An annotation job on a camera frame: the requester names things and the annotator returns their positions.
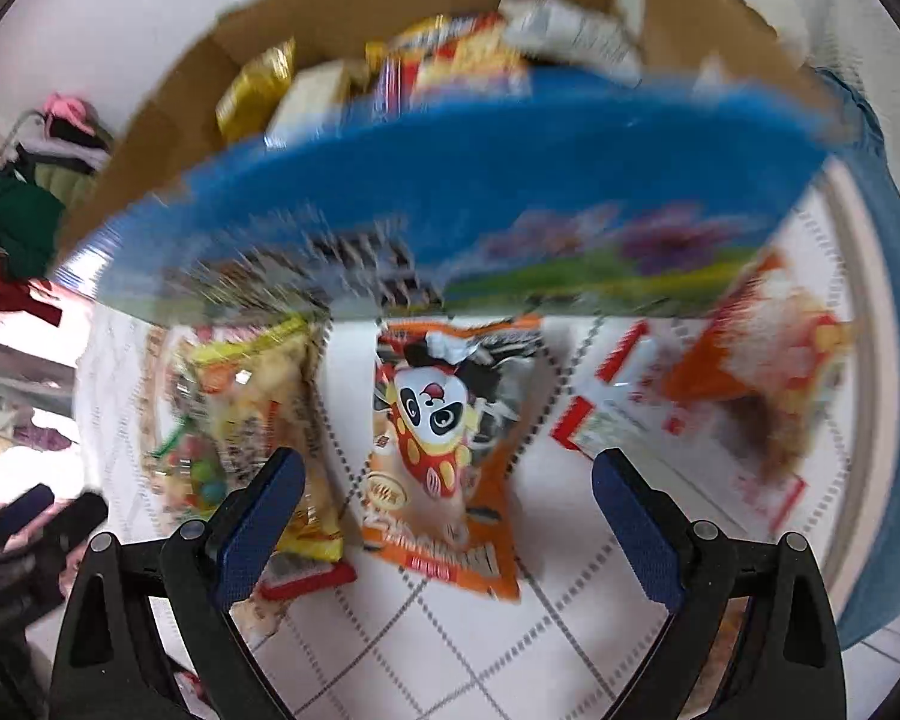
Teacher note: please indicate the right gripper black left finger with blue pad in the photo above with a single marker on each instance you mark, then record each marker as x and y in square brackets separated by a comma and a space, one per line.
[110, 661]

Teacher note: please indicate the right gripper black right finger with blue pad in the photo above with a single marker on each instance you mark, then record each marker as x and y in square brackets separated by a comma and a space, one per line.
[765, 603]

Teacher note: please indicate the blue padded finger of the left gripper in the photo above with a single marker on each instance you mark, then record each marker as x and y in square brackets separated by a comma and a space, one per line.
[18, 514]

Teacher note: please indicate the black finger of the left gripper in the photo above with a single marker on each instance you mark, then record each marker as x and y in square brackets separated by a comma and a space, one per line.
[75, 521]

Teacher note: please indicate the green candy bag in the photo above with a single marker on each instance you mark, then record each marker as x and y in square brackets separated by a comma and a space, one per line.
[186, 473]

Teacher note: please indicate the small red snack packet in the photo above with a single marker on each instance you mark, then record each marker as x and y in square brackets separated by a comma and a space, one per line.
[287, 576]

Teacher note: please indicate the yellow green snack bag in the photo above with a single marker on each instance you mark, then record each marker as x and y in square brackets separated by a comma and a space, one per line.
[254, 396]

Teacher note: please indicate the red white spicy strip packet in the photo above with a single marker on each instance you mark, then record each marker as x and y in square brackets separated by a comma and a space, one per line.
[719, 449]

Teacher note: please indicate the orange panda snack bag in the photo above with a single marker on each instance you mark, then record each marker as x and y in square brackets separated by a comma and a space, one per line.
[772, 341]
[449, 410]

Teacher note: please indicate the white wafer snack pack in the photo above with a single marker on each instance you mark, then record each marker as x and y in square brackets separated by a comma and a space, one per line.
[315, 96]

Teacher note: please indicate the yellow instant noodle packet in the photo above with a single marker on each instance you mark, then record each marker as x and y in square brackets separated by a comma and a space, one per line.
[446, 57]

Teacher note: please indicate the white grey label snack packet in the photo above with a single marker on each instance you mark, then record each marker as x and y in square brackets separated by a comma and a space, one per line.
[559, 31]

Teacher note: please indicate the yellow panda snack bag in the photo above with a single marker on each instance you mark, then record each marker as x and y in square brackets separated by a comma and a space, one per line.
[247, 105]

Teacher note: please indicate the pile of clothes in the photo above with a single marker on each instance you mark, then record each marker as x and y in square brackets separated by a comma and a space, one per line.
[47, 173]

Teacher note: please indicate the white patterned quilt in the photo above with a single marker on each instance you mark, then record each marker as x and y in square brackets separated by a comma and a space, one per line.
[393, 645]

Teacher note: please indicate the cardboard milk box blue print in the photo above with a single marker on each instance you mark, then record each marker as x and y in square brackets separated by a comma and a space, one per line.
[582, 195]

